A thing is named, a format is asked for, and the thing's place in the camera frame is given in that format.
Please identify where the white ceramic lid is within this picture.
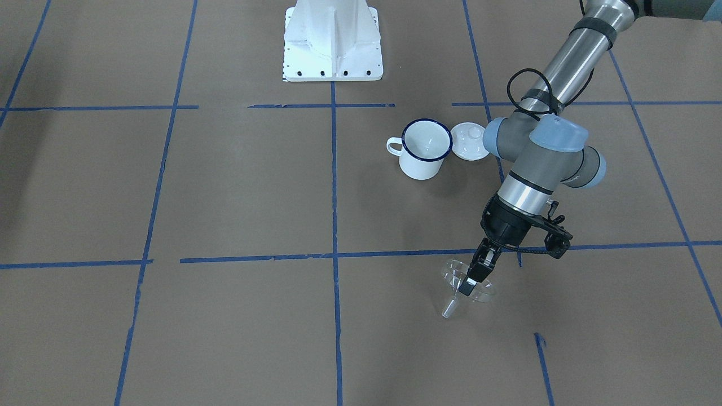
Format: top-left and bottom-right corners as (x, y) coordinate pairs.
(451, 122), (489, 161)

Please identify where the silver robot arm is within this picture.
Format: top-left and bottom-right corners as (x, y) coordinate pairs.
(458, 1), (720, 296)

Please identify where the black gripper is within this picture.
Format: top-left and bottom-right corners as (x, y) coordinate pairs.
(458, 195), (532, 297)

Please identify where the white enamel mug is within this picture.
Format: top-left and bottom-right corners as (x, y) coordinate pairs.
(386, 118), (454, 180)

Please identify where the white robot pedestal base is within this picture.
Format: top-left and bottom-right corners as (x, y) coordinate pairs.
(282, 1), (384, 82)

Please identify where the black braided cable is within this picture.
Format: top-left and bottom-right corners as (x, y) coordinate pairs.
(506, 68), (565, 116)

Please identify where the clear glass funnel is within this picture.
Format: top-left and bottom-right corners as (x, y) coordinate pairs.
(441, 259), (497, 320)

